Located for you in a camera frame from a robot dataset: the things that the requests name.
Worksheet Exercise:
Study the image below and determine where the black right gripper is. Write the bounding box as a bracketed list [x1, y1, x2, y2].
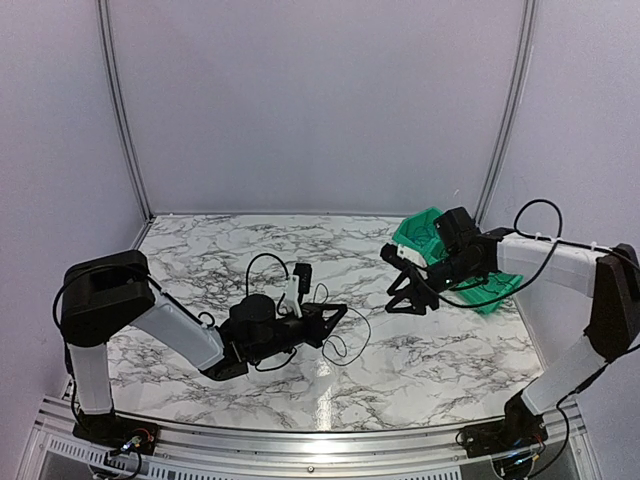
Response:
[385, 251, 482, 316]

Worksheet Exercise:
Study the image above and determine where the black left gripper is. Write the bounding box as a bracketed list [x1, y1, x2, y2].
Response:
[248, 303, 348, 364]

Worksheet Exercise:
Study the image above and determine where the blue wire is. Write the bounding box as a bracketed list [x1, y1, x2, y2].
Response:
[405, 222, 439, 247]

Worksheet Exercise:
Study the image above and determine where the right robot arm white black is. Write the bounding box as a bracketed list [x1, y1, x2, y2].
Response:
[380, 207, 639, 449]

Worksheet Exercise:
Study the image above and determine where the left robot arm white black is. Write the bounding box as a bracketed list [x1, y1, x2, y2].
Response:
[52, 250, 348, 450]

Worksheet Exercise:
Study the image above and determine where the green three-compartment plastic bin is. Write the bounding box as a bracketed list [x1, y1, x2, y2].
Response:
[392, 207, 523, 314]

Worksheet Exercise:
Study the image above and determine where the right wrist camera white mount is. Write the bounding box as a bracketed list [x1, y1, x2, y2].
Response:
[380, 243, 427, 270]

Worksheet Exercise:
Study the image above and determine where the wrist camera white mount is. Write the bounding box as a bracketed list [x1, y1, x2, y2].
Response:
[276, 262, 312, 318]
[380, 243, 427, 270]

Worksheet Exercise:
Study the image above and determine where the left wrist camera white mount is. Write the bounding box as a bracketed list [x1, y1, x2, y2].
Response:
[276, 262, 312, 318]

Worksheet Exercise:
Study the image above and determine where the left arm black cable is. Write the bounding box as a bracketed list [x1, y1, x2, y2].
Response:
[244, 253, 291, 301]

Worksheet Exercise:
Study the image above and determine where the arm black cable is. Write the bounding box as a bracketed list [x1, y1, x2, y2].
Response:
[424, 198, 640, 309]
[244, 253, 291, 301]

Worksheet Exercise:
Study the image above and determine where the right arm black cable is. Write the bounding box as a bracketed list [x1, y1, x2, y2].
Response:
[424, 198, 640, 309]

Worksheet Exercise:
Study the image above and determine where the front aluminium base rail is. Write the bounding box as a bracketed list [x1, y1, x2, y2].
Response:
[16, 397, 601, 479]

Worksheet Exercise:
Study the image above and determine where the right aluminium frame post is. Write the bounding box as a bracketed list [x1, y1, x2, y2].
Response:
[474, 0, 539, 224]

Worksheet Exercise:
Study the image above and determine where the aluminium frame post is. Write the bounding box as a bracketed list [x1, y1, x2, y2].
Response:
[95, 0, 154, 222]
[474, 0, 539, 224]

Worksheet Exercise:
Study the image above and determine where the left aluminium frame post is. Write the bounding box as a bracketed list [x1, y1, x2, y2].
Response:
[95, 0, 154, 222]

